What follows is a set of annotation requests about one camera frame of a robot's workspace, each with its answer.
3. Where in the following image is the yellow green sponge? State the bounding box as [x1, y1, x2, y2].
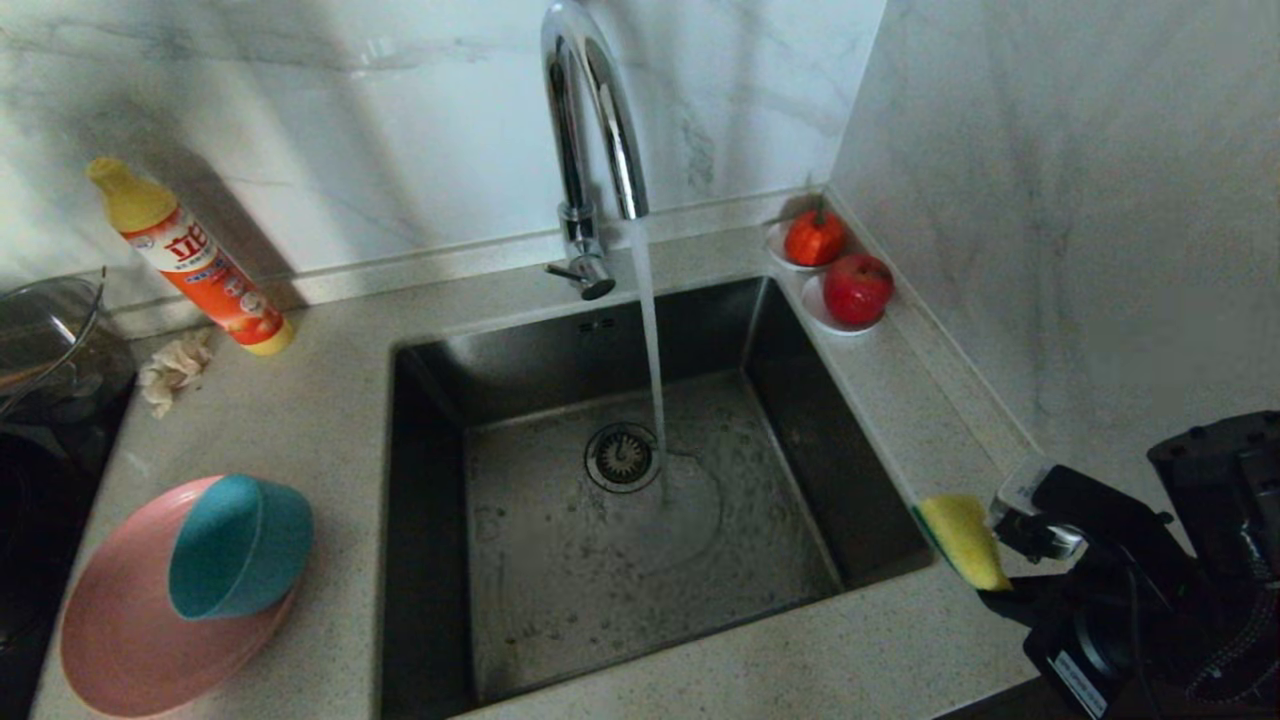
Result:
[912, 494, 1013, 593]

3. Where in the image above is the teal bowl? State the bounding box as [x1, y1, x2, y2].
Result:
[168, 473, 316, 621]

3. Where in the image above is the orange dish soap bottle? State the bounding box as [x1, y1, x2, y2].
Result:
[85, 157, 297, 357]

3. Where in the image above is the pink plate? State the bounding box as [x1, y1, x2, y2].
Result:
[60, 475, 301, 718]

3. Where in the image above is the round sink drain strainer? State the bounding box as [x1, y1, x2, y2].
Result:
[585, 422, 664, 495]

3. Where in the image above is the stainless steel sink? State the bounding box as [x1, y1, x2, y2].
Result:
[378, 275, 936, 720]

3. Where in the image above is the red apple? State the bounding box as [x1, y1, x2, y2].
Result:
[823, 253, 896, 327]

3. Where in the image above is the small white dish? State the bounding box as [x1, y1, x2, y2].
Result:
[766, 220, 851, 273]
[802, 272, 889, 336]

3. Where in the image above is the red tomato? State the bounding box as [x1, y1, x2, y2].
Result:
[785, 200, 849, 267]

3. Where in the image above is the chrome gooseneck faucet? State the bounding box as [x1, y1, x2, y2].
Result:
[540, 0, 651, 301]

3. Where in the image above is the crumpled white cloth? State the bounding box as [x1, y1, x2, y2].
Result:
[138, 330, 216, 419]

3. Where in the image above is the black stovetop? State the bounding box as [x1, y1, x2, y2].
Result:
[0, 400, 136, 720]

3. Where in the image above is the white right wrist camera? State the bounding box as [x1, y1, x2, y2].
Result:
[990, 455, 1171, 561]

